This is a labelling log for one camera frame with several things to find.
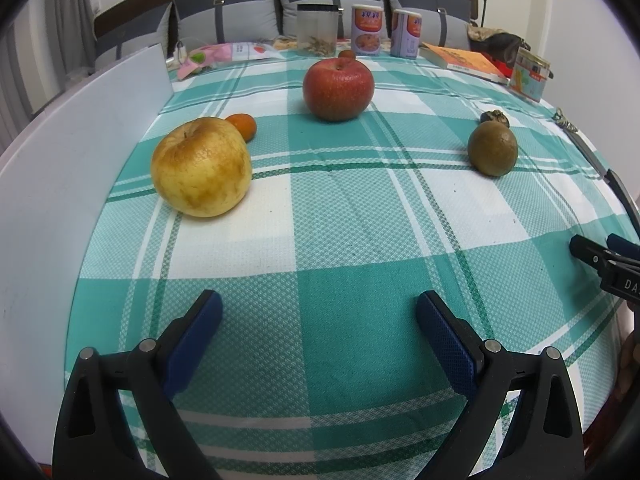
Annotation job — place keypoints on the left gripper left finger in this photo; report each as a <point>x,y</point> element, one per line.
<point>92,437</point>

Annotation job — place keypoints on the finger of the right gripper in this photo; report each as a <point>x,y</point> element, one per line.
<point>623,247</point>
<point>601,259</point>

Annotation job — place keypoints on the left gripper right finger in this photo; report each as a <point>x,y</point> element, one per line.
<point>544,439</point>

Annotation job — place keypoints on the brown round pear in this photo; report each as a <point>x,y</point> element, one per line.
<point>493,149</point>

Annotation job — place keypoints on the red apple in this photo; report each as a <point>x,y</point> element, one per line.
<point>338,89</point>

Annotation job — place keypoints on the key bundle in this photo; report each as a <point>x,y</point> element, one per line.
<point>562,122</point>

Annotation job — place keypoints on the dark dried fruit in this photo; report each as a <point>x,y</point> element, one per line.
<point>495,116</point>

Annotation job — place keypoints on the black bag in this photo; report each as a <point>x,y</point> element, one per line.
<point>500,45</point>

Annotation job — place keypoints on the orange book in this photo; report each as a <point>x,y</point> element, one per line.
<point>463,61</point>

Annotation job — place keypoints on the white board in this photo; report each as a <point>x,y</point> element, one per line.
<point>55,178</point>

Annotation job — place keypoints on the green plaid tablecloth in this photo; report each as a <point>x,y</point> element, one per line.
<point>318,370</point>

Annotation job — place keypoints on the right orange food can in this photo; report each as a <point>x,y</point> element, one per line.
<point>406,34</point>

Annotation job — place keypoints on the orange food can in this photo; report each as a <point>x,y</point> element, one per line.
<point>406,34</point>
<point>367,25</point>

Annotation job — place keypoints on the left orange food can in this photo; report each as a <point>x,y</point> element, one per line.
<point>367,25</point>

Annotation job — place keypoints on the small orange tangerine far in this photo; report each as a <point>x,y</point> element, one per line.
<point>245,124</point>

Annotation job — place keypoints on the clear jar black lid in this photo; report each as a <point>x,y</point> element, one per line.
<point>316,29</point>

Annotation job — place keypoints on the pink snack packet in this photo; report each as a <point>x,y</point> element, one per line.
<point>218,55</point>

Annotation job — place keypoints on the grey curtain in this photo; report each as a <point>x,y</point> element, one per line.
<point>47,46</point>

